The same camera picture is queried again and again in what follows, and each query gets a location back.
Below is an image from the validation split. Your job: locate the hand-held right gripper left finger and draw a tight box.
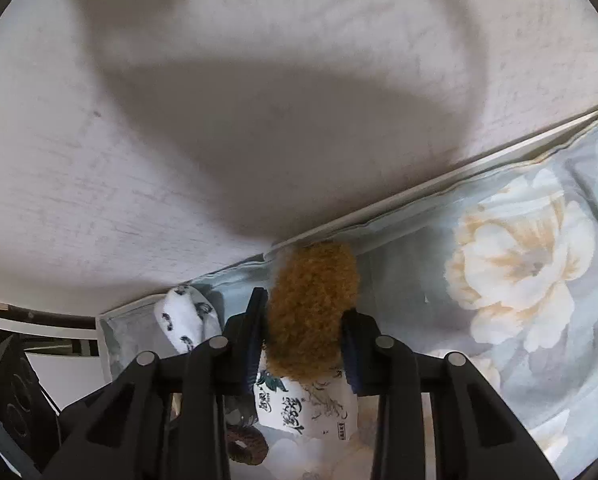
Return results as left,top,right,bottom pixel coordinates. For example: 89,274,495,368
56,287,270,480

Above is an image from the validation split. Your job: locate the brown fuzzy sock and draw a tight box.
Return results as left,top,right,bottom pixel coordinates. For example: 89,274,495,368
265,241,362,378

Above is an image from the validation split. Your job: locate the white spotted sock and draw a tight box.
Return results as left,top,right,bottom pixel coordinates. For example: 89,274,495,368
154,285,224,356

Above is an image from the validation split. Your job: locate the blue-grey floral cloth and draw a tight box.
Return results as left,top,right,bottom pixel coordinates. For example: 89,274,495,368
99,105,598,480

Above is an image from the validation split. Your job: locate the dark door frame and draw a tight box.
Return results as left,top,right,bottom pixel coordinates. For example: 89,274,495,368
0,297,100,358

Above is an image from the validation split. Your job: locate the brown capped bottle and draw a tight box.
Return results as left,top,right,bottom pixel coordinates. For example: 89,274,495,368
225,422,270,466

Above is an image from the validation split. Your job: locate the white printed box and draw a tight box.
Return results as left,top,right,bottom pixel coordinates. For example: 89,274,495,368
253,355,360,443

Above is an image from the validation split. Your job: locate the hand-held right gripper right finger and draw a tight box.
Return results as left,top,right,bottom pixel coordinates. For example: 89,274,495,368
341,310,562,480

